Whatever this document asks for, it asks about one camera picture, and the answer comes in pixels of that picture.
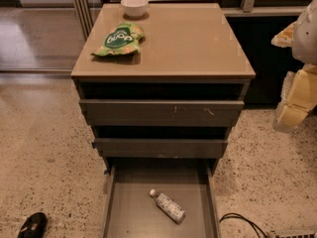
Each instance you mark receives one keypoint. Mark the grey top drawer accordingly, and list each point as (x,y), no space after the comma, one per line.
(176,113)

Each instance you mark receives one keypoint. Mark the grey drawer cabinet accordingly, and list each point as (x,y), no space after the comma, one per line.
(189,52)

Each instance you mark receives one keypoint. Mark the black shoe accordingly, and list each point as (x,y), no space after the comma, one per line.
(34,226)

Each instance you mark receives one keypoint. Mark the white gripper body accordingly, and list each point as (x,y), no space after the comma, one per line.
(306,37)

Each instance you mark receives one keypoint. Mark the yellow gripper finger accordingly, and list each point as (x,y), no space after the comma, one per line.
(298,98)
(284,39)

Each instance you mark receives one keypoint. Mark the clear plastic water bottle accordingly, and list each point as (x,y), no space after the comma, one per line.
(168,206)

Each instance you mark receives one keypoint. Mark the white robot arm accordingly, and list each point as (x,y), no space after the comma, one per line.
(304,46)

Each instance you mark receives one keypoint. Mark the white ceramic bowl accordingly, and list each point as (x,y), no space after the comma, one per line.
(135,8)

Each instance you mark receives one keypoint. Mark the grey middle drawer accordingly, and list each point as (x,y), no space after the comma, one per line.
(161,148)

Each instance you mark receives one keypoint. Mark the grey open bottom drawer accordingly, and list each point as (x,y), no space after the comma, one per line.
(132,213)

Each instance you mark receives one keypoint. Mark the white floor vent grille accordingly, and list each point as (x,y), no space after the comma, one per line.
(292,234)

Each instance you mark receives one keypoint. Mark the green snack bag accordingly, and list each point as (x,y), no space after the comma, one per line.
(123,40)

